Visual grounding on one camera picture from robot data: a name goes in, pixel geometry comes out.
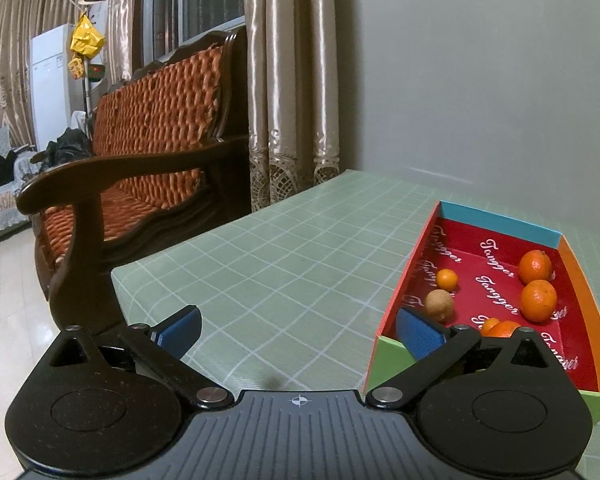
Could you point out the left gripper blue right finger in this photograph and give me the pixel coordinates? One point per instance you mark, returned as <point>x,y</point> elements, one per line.
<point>436,350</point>

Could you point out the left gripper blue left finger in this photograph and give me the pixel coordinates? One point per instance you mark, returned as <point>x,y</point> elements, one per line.
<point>160,348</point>

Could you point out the brown round nut fruit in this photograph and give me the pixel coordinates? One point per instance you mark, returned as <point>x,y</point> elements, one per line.
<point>439,305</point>

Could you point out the red-orange peeled fruit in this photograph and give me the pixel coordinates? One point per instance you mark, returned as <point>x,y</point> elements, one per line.
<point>503,329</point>

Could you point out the small kumquat orange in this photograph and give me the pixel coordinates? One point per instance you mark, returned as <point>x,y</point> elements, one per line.
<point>447,279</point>

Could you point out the large orange tangerine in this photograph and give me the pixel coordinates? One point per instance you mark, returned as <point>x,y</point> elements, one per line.
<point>538,301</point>

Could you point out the colourful cardboard box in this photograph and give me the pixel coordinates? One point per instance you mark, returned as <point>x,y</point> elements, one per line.
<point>484,250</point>

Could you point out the wooden sofa orange cushions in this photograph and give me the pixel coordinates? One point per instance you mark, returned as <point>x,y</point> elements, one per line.
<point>169,161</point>

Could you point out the far sofa white cover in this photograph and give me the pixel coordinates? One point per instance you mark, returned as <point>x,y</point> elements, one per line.
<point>17,167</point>

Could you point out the black bag on floor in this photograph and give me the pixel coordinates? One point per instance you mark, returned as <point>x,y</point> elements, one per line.
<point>72,145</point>

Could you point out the white refrigerator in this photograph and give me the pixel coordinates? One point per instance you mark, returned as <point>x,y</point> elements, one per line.
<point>54,93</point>

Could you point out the yellow bag on rack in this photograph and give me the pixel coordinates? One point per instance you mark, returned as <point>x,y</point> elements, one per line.
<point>86,40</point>

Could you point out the coat rack stand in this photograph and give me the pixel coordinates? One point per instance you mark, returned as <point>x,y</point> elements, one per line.
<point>78,67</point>

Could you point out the beige satin curtain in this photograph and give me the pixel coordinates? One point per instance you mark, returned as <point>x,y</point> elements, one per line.
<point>292,97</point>

